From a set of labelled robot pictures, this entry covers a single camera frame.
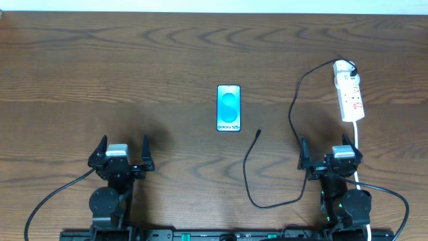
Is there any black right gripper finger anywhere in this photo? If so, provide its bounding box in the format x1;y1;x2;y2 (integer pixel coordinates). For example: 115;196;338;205
342;134;362;158
298;137;310;170

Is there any white power strip cord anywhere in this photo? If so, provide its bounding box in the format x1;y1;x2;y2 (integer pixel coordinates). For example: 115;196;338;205
352;120;372;241

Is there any black USB charging cable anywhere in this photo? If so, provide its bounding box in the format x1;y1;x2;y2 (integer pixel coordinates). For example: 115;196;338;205
243;58;358;210

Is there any blue Galaxy smartphone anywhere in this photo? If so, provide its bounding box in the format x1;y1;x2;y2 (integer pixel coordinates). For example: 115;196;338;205
217;84;241;132

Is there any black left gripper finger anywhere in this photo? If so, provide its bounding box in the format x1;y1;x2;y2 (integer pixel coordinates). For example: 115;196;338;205
141;135;155;171
88;135;108;168

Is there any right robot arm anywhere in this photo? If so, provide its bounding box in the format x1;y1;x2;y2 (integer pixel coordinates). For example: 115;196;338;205
298;135;372;240

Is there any white power strip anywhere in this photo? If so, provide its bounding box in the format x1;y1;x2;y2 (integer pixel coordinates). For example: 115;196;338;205
334;72;365;123

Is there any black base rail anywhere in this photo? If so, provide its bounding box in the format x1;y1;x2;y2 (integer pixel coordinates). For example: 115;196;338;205
60;228;395;241

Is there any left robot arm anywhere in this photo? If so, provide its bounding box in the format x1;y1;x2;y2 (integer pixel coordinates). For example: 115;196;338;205
88;136;155;240

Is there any white USB charger plug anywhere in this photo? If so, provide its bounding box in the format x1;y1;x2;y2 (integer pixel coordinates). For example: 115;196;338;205
333;59;358;76

